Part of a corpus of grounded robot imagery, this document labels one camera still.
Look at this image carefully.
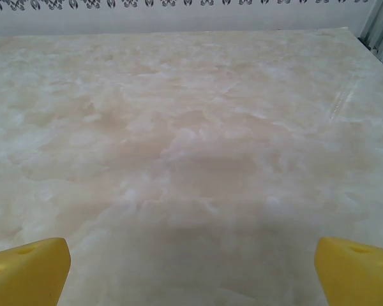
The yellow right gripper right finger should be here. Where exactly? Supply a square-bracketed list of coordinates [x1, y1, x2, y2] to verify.
[315, 236, 383, 306]

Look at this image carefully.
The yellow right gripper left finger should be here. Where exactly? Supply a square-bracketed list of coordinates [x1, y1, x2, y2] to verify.
[0, 237, 71, 306]

